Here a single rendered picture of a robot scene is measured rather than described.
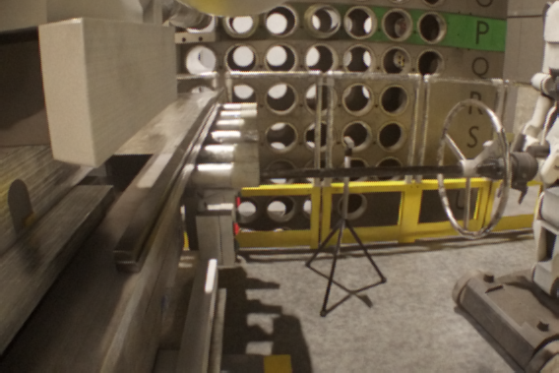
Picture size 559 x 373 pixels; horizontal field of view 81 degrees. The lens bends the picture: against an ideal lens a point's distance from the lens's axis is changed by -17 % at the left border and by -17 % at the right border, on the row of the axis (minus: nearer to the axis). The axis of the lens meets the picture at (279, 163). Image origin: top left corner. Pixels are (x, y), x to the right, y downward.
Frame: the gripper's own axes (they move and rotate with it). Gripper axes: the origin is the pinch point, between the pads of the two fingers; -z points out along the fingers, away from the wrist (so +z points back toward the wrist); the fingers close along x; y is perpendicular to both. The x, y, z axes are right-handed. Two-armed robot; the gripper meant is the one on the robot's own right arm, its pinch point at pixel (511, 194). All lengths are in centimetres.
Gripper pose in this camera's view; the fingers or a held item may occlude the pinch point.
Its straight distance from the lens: 180.2
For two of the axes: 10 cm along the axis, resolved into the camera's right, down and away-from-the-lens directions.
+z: 2.1, -9.1, -3.5
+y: -2.6, 3.0, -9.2
